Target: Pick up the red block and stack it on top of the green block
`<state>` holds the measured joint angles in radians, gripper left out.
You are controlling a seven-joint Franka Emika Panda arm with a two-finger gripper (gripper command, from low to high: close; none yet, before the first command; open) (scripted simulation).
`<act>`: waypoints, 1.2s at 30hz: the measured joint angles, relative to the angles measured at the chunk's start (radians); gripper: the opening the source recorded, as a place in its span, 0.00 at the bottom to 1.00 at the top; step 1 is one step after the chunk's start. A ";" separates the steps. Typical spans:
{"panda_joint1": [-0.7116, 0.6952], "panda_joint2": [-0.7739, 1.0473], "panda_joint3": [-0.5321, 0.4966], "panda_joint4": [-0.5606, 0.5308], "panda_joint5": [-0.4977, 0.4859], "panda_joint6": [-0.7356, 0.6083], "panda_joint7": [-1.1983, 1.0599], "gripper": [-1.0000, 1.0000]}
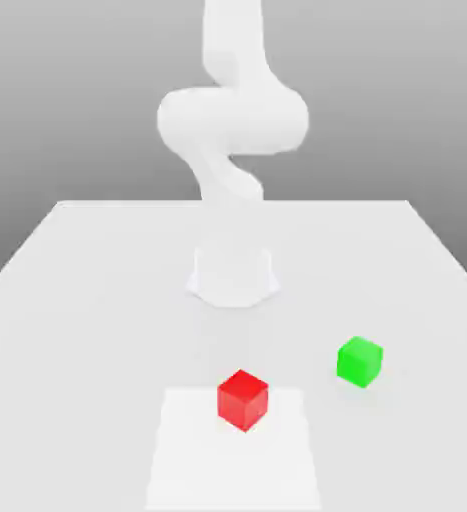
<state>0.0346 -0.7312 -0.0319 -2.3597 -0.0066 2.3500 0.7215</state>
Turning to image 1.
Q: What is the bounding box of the small green cube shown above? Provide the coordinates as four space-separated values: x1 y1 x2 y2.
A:
335 335 385 390

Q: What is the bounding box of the small red cube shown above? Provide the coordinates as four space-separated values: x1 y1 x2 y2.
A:
216 368 270 434

